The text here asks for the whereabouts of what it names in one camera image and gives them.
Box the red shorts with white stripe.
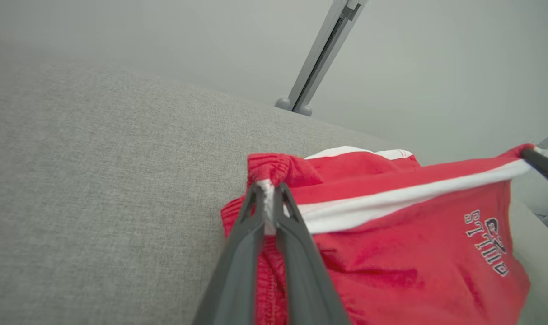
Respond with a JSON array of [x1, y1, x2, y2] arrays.
[[220, 144, 548, 325]]

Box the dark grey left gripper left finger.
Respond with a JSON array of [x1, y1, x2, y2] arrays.
[[192, 183, 266, 325]]

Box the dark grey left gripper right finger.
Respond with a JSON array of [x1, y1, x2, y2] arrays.
[[274, 182, 351, 325]]

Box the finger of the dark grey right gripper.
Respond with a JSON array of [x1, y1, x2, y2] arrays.
[[520, 148, 548, 193]]

